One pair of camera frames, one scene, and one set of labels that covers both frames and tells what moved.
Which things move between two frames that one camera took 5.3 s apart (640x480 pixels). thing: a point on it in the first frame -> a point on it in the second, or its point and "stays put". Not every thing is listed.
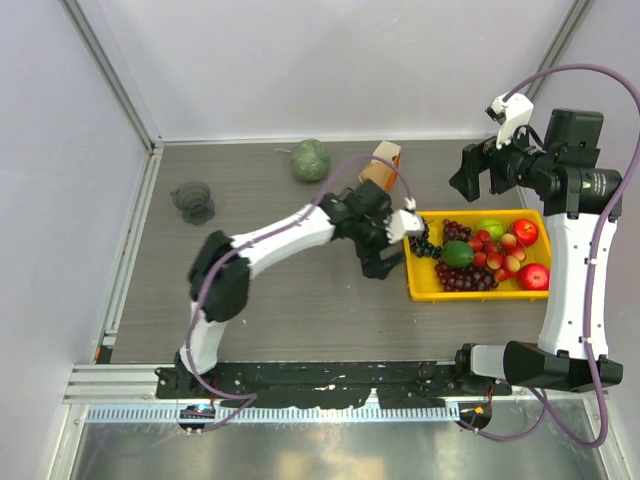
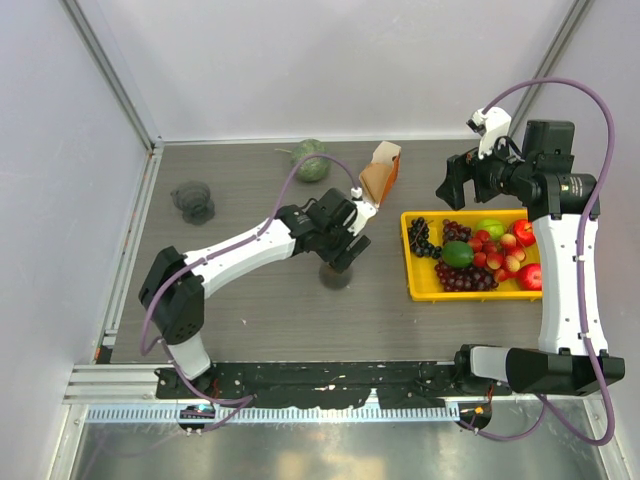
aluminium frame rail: x=127 y=393 stays put
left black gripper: x=372 y=263 -> x=340 y=257
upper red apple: x=526 y=232 stays put
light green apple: x=494 y=227 stays put
